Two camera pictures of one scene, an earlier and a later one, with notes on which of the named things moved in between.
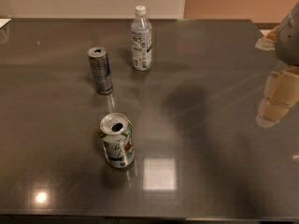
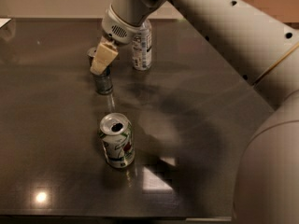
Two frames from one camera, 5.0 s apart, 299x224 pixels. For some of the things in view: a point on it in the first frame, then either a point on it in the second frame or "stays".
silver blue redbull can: (102, 69) stays
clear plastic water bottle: (141, 41) stays
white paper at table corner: (4, 21) stays
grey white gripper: (288, 46) to (118, 30)
